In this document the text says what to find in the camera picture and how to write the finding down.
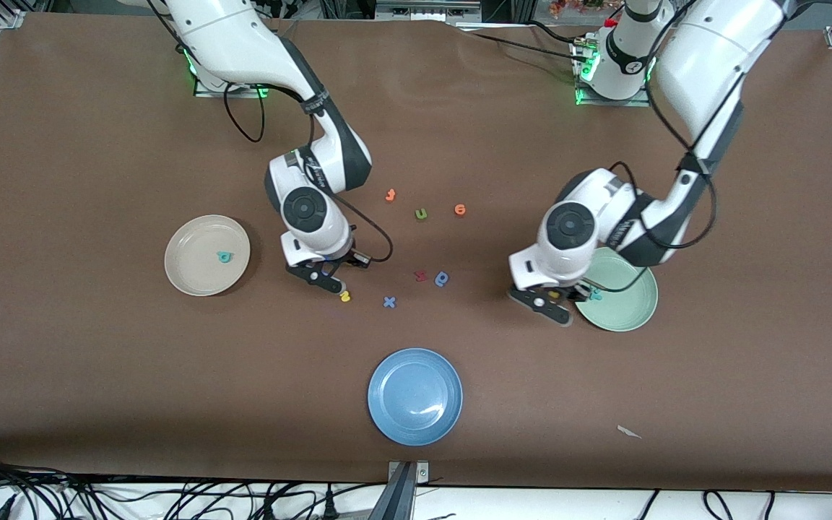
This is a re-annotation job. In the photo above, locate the pale green plate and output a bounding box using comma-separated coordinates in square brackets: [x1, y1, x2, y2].
[575, 248, 659, 332]

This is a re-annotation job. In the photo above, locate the beige brown plate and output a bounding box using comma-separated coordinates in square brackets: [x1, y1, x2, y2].
[164, 214, 251, 297]

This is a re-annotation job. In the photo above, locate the blue plate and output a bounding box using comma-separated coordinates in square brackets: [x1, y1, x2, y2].
[368, 348, 464, 446]

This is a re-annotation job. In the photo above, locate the brown table cover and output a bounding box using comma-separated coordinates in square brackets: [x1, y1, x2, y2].
[0, 13, 832, 493]

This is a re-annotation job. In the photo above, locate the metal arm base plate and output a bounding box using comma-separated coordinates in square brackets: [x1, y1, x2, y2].
[573, 42, 652, 108]
[194, 71, 274, 99]

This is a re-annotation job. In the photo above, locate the small metal bracket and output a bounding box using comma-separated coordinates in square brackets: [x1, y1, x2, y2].
[387, 461, 430, 483]

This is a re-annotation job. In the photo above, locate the thin black table cable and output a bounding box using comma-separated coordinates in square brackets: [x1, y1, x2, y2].
[457, 20, 581, 62]

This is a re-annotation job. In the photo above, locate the black camera pole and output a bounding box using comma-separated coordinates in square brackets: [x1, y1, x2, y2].
[368, 462, 417, 520]

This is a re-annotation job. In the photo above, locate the grey metal frame box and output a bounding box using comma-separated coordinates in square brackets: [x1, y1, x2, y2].
[375, 0, 483, 23]

